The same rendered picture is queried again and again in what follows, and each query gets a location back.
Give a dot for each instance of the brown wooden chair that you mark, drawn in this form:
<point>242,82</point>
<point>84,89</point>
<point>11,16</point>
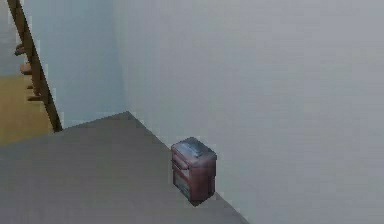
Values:
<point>27,70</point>

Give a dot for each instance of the brown wooden door frame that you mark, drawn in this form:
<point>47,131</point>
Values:
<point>33,63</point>

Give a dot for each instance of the reddish brown bedside cabinet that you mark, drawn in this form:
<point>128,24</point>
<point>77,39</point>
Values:
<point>196,173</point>

